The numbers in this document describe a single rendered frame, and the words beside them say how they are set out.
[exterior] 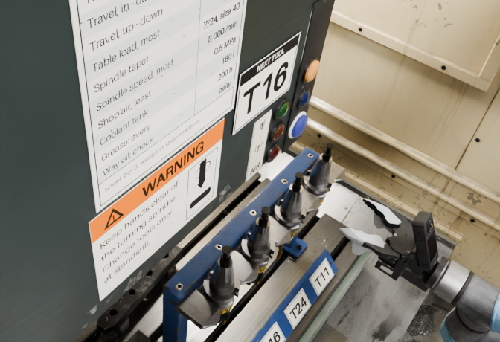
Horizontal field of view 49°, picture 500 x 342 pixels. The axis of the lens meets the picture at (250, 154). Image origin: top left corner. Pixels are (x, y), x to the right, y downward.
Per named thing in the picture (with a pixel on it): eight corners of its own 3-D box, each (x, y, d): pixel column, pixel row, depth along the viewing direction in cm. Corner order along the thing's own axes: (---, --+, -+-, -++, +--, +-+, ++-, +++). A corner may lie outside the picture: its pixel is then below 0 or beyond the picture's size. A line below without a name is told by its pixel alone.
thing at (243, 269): (263, 270, 100) (264, 268, 99) (246, 289, 97) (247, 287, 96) (233, 249, 102) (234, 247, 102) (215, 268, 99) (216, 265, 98)
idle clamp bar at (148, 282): (183, 264, 135) (184, 248, 131) (111, 347, 118) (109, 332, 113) (167, 254, 137) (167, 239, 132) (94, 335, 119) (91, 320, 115)
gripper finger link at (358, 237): (332, 253, 113) (376, 265, 112) (340, 236, 109) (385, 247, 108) (333, 241, 115) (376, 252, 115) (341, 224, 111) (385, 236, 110)
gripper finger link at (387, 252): (361, 252, 108) (405, 263, 108) (363, 247, 107) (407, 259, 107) (362, 233, 112) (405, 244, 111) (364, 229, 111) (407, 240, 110)
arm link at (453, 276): (460, 289, 102) (475, 262, 107) (438, 275, 104) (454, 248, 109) (445, 309, 108) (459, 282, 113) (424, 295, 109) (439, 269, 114)
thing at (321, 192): (309, 172, 120) (312, 164, 118) (333, 185, 118) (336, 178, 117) (296, 189, 116) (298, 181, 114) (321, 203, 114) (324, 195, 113)
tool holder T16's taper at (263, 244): (256, 231, 104) (260, 208, 99) (274, 244, 102) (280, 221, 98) (241, 245, 101) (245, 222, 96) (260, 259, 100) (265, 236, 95)
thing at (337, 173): (349, 172, 120) (350, 170, 120) (337, 186, 117) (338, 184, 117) (322, 157, 123) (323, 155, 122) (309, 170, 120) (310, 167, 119)
